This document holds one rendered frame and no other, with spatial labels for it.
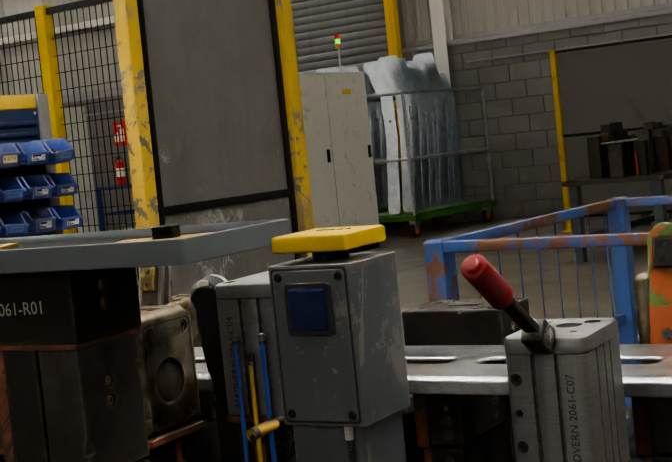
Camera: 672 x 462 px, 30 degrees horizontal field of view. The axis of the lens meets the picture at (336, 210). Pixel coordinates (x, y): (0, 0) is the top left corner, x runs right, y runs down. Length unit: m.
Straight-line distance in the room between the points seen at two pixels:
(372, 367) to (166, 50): 3.68
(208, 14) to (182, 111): 0.40
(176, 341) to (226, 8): 3.63
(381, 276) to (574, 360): 0.17
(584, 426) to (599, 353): 0.06
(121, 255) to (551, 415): 0.34
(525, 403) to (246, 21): 3.98
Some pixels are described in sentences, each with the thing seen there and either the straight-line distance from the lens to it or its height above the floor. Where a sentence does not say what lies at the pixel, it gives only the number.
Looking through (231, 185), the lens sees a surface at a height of 1.11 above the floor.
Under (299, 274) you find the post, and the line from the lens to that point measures 0.86.
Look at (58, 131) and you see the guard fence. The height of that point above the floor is 1.41.
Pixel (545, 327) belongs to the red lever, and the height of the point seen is 1.07.
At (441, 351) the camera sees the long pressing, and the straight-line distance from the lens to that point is 1.28.
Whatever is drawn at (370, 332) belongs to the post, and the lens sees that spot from 0.86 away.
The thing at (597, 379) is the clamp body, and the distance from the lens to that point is 0.98.
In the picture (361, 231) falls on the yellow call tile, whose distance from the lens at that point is 0.86.
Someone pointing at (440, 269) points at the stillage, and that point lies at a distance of 3.22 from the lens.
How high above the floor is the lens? 1.22
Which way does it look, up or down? 3 degrees down
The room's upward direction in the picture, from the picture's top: 6 degrees counter-clockwise
